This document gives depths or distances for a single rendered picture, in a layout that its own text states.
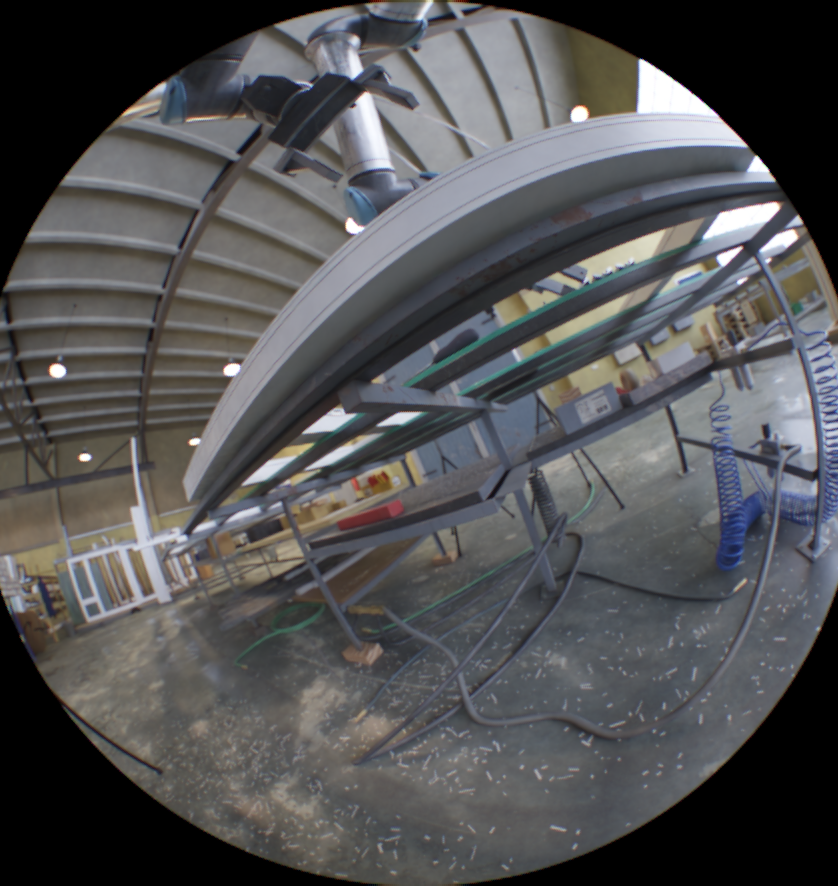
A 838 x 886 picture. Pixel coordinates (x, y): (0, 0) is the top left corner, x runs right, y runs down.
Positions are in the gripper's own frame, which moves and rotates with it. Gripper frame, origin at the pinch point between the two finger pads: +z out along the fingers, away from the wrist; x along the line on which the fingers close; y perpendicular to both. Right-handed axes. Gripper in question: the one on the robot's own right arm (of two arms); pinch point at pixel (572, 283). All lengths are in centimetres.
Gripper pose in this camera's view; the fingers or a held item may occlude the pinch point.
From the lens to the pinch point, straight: 55.6
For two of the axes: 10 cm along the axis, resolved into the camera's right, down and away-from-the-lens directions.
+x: 4.3, -1.0, 9.0
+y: 4.0, -8.7, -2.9
